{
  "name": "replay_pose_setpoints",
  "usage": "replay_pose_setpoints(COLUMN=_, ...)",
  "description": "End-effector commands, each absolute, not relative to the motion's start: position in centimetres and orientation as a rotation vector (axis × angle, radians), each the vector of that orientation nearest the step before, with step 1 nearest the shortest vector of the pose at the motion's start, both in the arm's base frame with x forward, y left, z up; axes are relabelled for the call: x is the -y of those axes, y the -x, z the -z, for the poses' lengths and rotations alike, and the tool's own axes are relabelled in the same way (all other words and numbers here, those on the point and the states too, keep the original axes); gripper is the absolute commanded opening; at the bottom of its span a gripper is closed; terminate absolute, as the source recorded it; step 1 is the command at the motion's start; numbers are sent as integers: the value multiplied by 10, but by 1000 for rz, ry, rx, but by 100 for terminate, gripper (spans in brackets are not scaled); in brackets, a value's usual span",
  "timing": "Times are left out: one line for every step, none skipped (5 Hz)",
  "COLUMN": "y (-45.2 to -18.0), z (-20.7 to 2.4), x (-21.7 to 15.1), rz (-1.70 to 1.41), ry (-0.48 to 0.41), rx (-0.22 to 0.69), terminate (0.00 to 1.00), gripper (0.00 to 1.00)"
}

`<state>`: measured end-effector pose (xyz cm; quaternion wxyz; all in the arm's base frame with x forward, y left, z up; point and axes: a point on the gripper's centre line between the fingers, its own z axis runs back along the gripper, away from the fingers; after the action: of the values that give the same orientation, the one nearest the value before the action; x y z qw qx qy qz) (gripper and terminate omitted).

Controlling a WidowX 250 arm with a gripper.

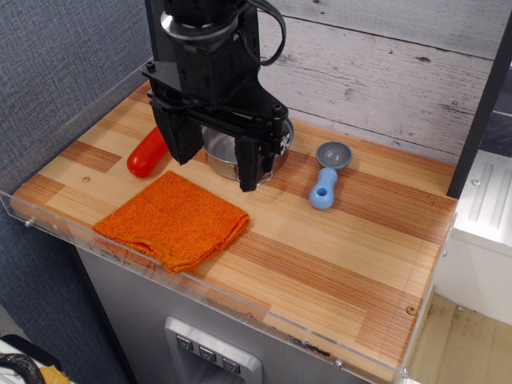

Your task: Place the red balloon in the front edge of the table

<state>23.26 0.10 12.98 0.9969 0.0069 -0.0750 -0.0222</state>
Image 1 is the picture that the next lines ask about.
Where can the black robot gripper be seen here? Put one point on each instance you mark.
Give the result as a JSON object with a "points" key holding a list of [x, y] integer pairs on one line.
{"points": [[208, 76]]}

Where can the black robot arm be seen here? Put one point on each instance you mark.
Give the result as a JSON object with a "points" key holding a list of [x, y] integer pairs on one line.
{"points": [[204, 73]]}

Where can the orange knitted cloth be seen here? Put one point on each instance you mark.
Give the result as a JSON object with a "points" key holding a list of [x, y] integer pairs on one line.
{"points": [[175, 222]]}

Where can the stainless steel pot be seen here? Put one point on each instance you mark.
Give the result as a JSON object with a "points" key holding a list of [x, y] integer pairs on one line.
{"points": [[220, 152]]}

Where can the blue grey toy scoop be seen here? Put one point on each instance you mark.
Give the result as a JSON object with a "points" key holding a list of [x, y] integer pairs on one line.
{"points": [[332, 156]]}

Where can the grey toy cabinet front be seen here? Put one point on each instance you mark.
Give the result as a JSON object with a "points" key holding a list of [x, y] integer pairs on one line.
{"points": [[170, 336]]}

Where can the clear acrylic table guard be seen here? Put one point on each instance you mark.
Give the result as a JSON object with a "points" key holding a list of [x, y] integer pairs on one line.
{"points": [[317, 276]]}

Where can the white toy appliance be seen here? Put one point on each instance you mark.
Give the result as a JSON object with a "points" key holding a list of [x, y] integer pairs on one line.
{"points": [[475, 267]]}

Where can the black vertical frame post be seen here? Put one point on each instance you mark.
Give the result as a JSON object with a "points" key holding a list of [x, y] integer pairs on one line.
{"points": [[154, 10]]}

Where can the black right frame post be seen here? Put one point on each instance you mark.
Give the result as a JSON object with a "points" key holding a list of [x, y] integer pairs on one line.
{"points": [[483, 113]]}

